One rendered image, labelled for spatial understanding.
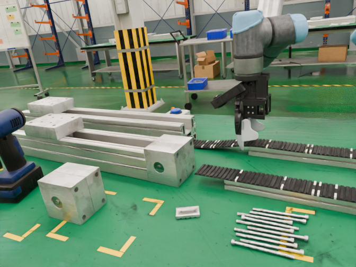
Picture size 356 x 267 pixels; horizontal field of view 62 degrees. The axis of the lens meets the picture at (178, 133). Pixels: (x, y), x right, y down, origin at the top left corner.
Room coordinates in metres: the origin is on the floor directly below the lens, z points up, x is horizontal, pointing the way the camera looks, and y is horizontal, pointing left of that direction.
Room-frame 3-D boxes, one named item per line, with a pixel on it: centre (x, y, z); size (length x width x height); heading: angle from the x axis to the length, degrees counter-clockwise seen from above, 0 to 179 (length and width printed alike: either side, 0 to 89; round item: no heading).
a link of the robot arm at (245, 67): (0.78, -0.21, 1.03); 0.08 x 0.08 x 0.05
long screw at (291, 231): (0.45, -0.14, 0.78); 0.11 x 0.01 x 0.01; 62
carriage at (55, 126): (0.93, 0.40, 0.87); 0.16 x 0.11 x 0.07; 58
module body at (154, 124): (1.09, 0.30, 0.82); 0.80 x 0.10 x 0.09; 58
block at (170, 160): (0.70, 0.02, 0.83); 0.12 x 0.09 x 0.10; 148
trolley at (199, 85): (3.95, -0.61, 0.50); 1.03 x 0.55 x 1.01; 75
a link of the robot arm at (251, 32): (0.77, -0.21, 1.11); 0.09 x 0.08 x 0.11; 103
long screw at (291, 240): (0.43, -0.13, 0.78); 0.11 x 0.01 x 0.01; 62
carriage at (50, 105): (1.22, 0.52, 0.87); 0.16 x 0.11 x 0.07; 58
